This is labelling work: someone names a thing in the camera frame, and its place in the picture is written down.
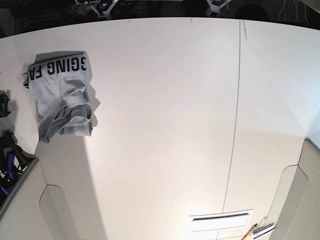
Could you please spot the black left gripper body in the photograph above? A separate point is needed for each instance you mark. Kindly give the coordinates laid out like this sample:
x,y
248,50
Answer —
x,y
215,6

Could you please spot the black object at left edge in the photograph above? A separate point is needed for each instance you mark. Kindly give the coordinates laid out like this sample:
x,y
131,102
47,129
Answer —
x,y
4,102

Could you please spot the blue black bag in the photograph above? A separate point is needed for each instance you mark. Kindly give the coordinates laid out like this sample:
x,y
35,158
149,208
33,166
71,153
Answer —
x,y
13,162

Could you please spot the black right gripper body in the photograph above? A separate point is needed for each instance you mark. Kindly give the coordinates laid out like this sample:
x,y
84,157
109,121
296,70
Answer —
x,y
103,8

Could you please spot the wooden pencil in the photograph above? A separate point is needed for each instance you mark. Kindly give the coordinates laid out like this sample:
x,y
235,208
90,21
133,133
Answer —
x,y
250,231

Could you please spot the grey T-shirt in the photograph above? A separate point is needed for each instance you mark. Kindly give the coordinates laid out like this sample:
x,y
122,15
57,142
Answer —
x,y
59,83

